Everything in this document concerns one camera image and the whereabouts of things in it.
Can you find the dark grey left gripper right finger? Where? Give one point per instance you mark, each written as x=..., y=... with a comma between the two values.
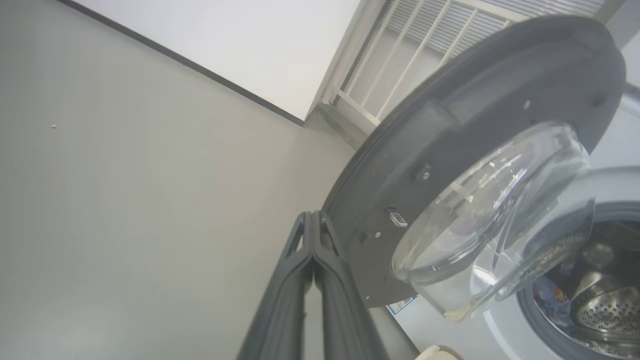
x=345, y=320

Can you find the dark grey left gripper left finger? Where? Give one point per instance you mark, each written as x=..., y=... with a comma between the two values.
x=285, y=310

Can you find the blue garment with orange bears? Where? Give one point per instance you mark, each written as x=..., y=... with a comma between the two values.
x=547, y=297

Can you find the black washer door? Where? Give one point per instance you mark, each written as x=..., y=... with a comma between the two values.
x=500, y=100

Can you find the white front-load washing machine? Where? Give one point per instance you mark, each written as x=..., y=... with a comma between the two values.
x=480, y=340

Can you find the grey rubber door gasket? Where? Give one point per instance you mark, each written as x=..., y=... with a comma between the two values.
x=530, y=325

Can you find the stainless steel washing machine drum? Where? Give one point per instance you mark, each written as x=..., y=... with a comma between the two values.
x=610, y=310

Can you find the blue and white energy label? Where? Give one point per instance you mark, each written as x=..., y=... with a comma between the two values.
x=402, y=305

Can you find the cream perforated laundry basket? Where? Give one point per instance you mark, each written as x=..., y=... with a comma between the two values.
x=437, y=354

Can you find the white slatted rack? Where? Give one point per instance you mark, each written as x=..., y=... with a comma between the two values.
x=350, y=102

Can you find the white ribbed panel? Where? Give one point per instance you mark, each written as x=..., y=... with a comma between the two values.
x=540, y=7

